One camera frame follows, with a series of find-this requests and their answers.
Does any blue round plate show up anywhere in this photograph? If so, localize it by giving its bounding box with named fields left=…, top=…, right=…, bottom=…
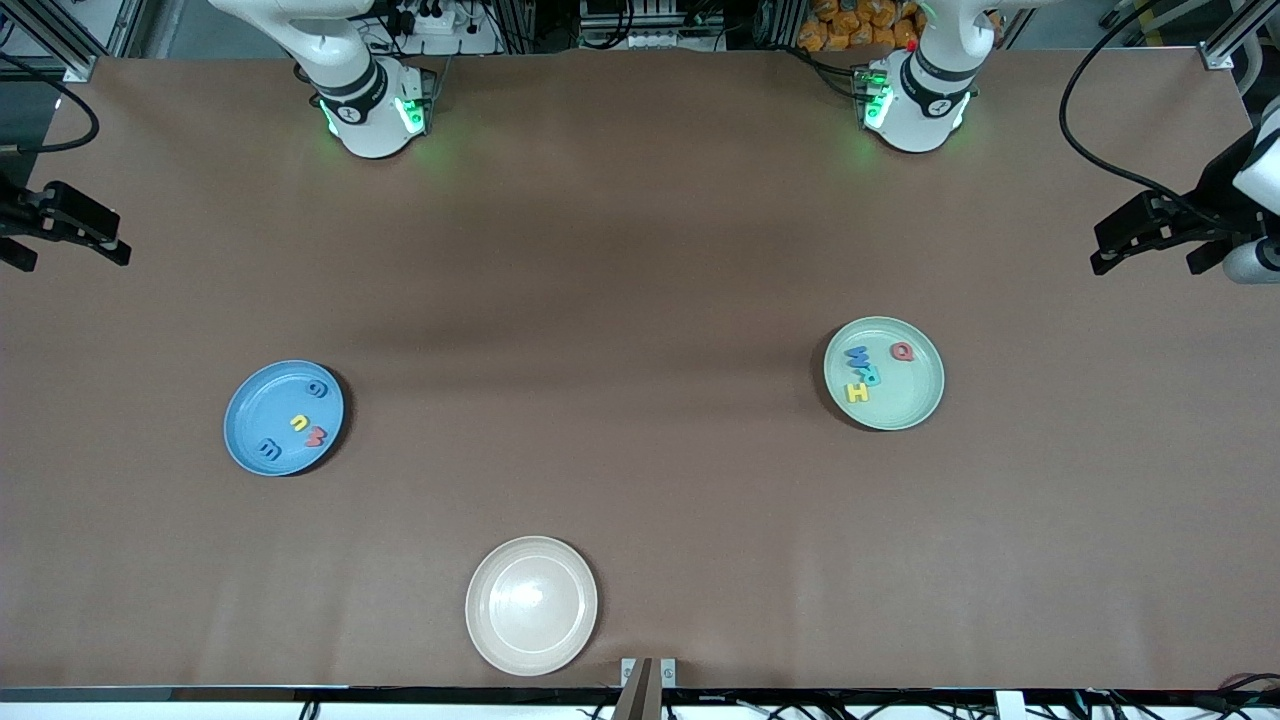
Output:
left=223, top=360, right=346, bottom=478

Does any green round plate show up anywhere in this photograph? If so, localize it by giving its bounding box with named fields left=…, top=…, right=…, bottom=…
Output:
left=823, top=316, right=946, bottom=432

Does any grey base connector box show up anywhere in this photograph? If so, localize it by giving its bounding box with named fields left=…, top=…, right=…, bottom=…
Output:
left=852, top=65, right=894, bottom=131
left=395, top=68, right=438, bottom=136

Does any orange packaged snacks pile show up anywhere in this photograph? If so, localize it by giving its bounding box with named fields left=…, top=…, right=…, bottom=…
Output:
left=797, top=0, right=921, bottom=53

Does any white power strip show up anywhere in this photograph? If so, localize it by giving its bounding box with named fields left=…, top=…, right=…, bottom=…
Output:
left=385, top=0, right=501, bottom=56

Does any white electronics box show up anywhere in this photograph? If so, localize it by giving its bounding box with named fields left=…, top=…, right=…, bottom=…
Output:
left=578, top=0, right=723, bottom=51

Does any beige round plate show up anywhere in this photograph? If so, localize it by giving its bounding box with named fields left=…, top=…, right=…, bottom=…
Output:
left=465, top=536, right=599, bottom=677

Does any aluminium frame profile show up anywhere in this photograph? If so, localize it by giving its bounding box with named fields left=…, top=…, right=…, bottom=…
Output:
left=0, top=0, right=151, bottom=83
left=1200, top=0, right=1280, bottom=71

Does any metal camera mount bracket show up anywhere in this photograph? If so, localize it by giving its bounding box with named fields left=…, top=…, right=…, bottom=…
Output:
left=612, top=656, right=679, bottom=720

